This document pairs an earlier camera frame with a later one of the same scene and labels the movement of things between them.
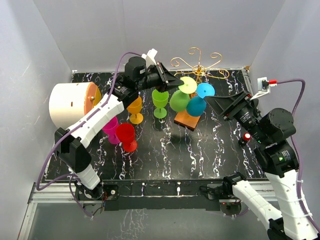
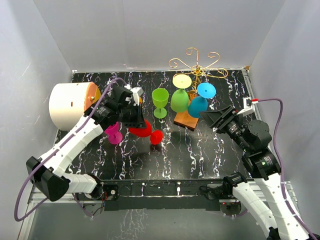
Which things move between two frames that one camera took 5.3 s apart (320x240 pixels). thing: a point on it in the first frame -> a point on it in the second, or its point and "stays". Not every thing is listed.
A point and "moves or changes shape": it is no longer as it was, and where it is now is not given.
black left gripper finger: x=169 y=84 -> x=134 y=123
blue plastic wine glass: x=196 y=105 stays
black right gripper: x=227 y=104 -> x=212 y=117
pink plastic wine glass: x=110 y=129 stays
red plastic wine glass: x=125 y=133 -> x=156 y=137
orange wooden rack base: x=189 y=122 stays
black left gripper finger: x=167 y=77 -> x=141 y=119
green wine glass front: x=180 y=98 moves or changes shape
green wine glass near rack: x=160 y=100 stays
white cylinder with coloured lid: x=68 y=102 stays
